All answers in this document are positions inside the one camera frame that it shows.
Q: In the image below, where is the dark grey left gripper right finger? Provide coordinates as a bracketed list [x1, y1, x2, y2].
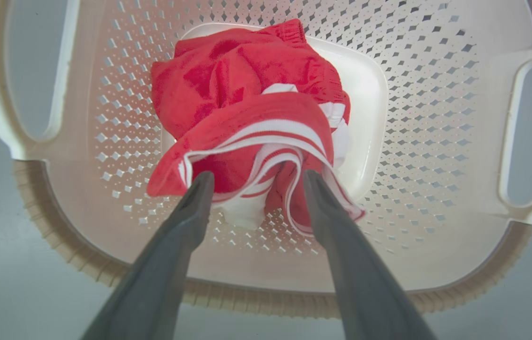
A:
[303, 170, 438, 340]

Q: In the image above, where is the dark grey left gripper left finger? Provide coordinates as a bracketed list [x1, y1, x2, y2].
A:
[80, 171, 215, 340]

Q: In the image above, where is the red white-striped garment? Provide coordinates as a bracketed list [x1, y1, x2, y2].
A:
[146, 19, 367, 238]

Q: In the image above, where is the cream perforated plastic laundry basket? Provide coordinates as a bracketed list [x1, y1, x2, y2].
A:
[0, 0, 532, 319]

